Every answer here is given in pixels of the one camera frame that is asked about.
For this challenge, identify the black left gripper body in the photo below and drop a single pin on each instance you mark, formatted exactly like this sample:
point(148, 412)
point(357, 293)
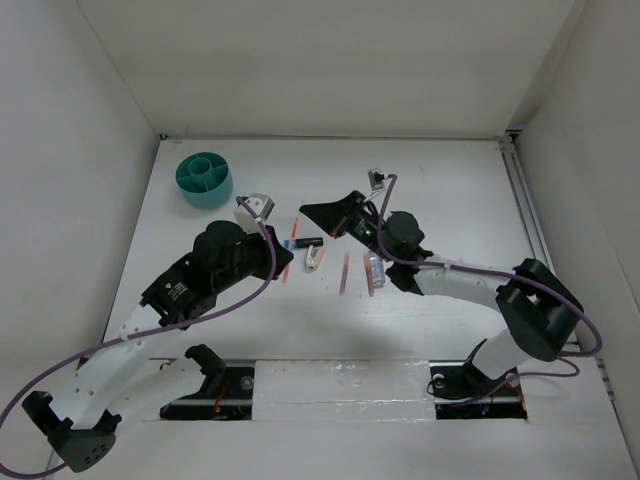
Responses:
point(254, 260)

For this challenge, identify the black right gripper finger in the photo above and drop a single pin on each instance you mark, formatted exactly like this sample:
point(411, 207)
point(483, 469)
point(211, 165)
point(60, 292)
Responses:
point(340, 207)
point(329, 217)

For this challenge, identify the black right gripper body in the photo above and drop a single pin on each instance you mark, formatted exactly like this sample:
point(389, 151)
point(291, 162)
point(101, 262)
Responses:
point(363, 226)

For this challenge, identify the red fineliner pen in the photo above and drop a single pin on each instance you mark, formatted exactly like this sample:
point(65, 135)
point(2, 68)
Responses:
point(291, 250)

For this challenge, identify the orange pen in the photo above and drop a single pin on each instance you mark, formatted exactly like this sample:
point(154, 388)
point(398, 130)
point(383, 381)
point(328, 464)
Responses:
point(368, 274)

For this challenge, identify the pink pen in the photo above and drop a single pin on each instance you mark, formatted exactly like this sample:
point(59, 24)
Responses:
point(344, 274)

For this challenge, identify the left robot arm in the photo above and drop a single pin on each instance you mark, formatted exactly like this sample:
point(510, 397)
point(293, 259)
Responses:
point(82, 418)

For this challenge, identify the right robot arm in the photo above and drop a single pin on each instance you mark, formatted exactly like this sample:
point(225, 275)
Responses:
point(539, 312)

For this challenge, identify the blue cap black highlighter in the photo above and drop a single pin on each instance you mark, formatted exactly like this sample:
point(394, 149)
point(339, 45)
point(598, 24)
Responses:
point(304, 243)

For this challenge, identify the teal round desk organizer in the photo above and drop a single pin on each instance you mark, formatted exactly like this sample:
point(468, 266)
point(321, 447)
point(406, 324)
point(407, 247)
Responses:
point(205, 180)

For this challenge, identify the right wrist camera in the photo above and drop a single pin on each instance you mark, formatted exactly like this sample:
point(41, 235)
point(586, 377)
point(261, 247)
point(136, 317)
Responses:
point(377, 181)

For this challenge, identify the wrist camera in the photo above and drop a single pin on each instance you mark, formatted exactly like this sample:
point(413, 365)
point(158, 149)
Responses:
point(262, 205)
point(377, 181)

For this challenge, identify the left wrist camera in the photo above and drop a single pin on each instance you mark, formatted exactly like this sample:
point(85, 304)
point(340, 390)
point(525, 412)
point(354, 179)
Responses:
point(262, 205)

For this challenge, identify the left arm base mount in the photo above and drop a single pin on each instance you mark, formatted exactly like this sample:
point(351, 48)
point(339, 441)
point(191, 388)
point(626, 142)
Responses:
point(226, 392)

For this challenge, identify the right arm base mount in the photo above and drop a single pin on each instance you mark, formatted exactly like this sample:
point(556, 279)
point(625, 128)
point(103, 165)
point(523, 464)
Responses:
point(462, 392)

